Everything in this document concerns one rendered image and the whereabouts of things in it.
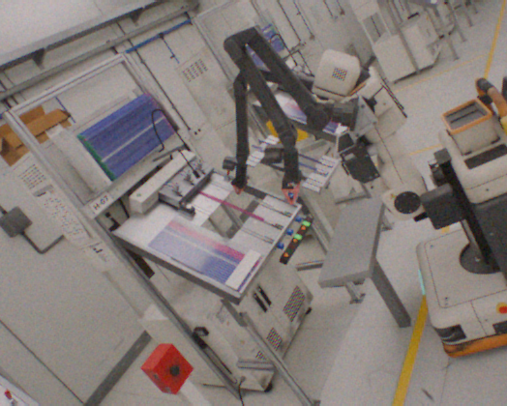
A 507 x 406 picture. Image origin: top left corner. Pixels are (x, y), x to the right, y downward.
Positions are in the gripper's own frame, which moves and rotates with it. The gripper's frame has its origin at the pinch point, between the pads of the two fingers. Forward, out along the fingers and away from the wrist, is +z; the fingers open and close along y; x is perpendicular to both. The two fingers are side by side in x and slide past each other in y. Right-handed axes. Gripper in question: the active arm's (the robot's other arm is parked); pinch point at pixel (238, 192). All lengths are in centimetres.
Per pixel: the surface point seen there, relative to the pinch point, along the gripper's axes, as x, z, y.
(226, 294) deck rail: 28, 1, 60
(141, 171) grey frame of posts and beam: -44, -12, 27
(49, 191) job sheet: -75, -7, 60
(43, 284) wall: -126, 117, 53
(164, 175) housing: -36.4, -6.3, 17.4
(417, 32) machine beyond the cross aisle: 22, 35, -440
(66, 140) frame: -67, -34, 50
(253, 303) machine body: 31, 42, 32
